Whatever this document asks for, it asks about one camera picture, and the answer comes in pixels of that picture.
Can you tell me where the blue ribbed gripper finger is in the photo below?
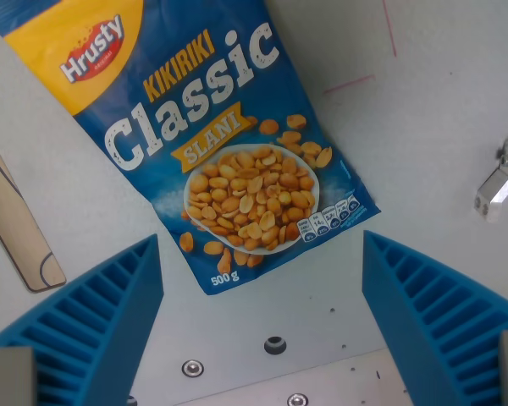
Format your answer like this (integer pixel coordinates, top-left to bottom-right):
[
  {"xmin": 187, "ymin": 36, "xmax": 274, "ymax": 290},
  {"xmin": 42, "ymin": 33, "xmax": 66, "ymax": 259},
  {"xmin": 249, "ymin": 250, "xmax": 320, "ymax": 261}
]
[
  {"xmin": 361, "ymin": 229, "xmax": 508, "ymax": 406},
  {"xmin": 0, "ymin": 233, "xmax": 165, "ymax": 406}
]

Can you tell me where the flat wooden paddle piece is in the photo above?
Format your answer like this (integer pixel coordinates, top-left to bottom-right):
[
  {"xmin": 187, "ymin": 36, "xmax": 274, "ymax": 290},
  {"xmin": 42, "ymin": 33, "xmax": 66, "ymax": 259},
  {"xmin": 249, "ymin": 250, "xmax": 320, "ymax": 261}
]
[{"xmin": 0, "ymin": 122, "xmax": 68, "ymax": 294}]

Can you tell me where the blue Hrusty Classic peanut bag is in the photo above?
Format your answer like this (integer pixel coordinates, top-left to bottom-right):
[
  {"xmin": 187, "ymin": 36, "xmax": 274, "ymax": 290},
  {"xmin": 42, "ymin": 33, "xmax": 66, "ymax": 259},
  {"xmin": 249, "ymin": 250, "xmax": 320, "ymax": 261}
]
[{"xmin": 0, "ymin": 0, "xmax": 383, "ymax": 298}]

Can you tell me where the silver aluminium bracket block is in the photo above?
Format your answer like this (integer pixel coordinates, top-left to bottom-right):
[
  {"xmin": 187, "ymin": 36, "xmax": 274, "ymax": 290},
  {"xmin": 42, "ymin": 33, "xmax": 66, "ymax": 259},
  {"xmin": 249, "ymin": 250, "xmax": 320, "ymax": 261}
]
[{"xmin": 473, "ymin": 135, "xmax": 508, "ymax": 223}]

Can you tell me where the grey metal base plate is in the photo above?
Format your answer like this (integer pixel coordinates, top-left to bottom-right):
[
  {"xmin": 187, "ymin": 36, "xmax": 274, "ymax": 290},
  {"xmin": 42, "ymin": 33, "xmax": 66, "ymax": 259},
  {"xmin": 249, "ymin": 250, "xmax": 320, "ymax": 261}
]
[{"xmin": 126, "ymin": 347, "xmax": 409, "ymax": 406}]

